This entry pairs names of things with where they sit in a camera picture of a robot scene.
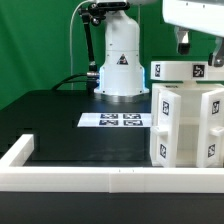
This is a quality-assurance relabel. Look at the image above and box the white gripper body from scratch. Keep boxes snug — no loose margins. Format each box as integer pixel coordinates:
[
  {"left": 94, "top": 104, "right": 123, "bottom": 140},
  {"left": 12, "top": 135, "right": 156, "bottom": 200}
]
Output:
[{"left": 162, "top": 0, "right": 224, "bottom": 37}]

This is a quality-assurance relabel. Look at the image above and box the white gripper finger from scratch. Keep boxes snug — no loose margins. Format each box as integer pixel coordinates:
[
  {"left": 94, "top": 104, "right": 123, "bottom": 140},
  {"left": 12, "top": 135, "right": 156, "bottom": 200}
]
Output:
[
  {"left": 208, "top": 37, "right": 224, "bottom": 68},
  {"left": 175, "top": 27, "right": 190, "bottom": 55}
]

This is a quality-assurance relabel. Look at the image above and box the small white cabinet block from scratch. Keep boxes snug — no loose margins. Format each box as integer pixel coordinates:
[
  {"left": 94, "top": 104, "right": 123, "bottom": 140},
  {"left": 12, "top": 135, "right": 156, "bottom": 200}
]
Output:
[{"left": 151, "top": 61, "right": 224, "bottom": 81}]

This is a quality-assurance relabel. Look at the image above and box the white cabinet box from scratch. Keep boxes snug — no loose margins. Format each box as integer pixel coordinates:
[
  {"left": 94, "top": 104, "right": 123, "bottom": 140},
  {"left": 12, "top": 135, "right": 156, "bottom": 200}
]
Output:
[{"left": 151, "top": 83, "right": 224, "bottom": 167}]

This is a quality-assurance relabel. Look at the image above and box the white door panel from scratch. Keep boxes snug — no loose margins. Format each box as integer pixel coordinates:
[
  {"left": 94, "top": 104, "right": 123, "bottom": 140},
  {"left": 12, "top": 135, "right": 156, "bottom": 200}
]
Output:
[
  {"left": 196, "top": 89, "right": 224, "bottom": 168},
  {"left": 150, "top": 90, "right": 181, "bottom": 168}
]

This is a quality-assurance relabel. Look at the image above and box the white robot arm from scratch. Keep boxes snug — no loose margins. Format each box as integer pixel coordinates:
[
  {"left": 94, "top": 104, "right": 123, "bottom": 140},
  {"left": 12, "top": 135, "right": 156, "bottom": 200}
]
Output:
[{"left": 92, "top": 0, "right": 224, "bottom": 100}]

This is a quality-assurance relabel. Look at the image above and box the white cable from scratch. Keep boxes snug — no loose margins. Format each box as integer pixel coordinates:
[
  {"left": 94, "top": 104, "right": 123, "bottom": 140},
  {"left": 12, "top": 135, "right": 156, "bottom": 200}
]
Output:
[{"left": 68, "top": 0, "right": 93, "bottom": 91}]

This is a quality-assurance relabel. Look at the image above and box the black cable bundle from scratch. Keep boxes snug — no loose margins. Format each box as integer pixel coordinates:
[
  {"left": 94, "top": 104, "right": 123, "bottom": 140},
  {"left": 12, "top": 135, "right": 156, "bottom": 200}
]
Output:
[{"left": 51, "top": 73, "right": 100, "bottom": 91}]

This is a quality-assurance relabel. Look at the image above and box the white marker base plate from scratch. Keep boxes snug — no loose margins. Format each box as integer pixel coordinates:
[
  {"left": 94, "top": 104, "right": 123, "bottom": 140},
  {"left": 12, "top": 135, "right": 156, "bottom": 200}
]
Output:
[{"left": 78, "top": 113, "right": 151, "bottom": 128}]

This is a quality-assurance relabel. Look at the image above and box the white U-shaped frame fence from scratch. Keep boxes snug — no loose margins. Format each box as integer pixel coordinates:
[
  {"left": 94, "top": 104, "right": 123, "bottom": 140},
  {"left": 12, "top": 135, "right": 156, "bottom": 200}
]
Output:
[{"left": 0, "top": 134, "right": 224, "bottom": 193}]

